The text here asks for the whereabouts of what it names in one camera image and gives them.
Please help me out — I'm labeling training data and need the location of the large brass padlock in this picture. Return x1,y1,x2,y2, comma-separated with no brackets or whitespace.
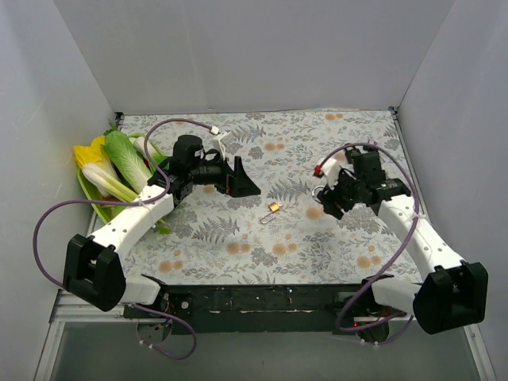
311,185,325,203

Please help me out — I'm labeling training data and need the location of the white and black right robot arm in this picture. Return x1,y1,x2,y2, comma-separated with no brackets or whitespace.
313,143,488,334

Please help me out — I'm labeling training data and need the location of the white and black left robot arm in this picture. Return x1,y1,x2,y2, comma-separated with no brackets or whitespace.
63,132,261,318

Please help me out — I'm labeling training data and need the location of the small brass padlock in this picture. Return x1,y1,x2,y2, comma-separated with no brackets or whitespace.
260,202,282,225

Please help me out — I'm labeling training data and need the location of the floral patterned table mat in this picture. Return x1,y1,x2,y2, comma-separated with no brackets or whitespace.
122,110,408,285

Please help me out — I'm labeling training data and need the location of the bok choy toy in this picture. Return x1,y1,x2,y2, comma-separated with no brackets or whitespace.
130,136,166,166

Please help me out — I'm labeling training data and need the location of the napa cabbage toy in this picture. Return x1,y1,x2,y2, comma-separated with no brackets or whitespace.
103,130,152,194

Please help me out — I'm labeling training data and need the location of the green vegetable tray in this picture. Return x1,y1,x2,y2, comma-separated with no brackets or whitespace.
76,133,171,233

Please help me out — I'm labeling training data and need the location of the yellow-leaf cabbage toy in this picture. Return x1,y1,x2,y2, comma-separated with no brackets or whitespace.
73,135,137,202

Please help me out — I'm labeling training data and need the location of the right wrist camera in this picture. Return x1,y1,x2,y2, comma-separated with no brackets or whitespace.
313,158,342,189

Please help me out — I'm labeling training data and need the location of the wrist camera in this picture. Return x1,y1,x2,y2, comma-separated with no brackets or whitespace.
210,126,233,160
313,158,342,189

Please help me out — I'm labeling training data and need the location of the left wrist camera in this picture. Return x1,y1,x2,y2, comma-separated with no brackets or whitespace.
210,126,233,160

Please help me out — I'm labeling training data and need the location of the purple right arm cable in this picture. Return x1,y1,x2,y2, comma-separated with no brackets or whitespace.
317,142,421,345

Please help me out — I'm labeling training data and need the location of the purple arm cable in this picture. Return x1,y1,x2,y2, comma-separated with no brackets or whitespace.
317,142,421,345
33,117,217,360

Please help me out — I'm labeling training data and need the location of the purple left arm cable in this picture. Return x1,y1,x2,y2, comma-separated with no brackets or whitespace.
33,117,217,360

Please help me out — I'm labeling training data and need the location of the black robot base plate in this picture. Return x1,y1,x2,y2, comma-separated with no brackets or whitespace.
124,283,360,334

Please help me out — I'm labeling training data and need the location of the aluminium frame rail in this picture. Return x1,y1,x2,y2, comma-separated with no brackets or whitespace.
33,287,497,381

